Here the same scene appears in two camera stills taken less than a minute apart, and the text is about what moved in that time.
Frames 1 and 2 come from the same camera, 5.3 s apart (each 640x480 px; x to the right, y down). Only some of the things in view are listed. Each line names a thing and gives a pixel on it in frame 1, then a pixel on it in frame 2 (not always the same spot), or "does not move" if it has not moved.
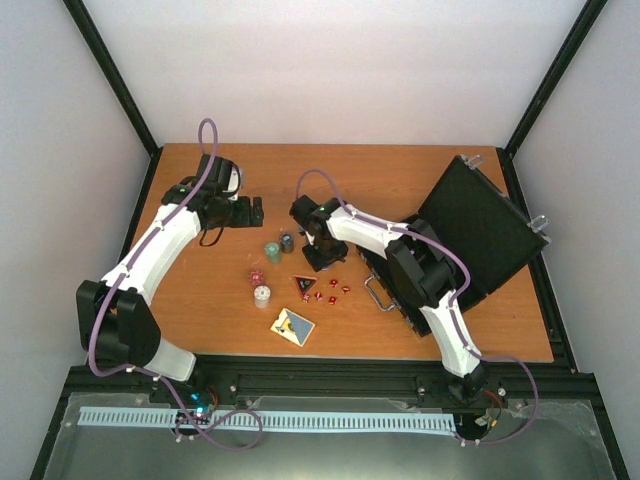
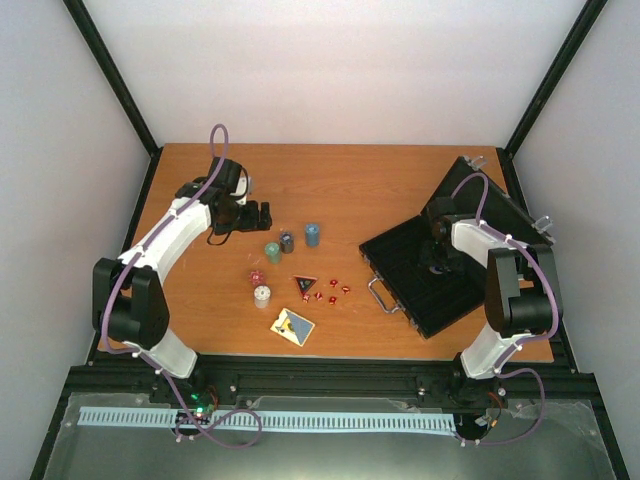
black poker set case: (481, 223) does not move
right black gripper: (318, 263) to (428, 259)
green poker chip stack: (273, 252) does not move
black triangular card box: (305, 283) does not move
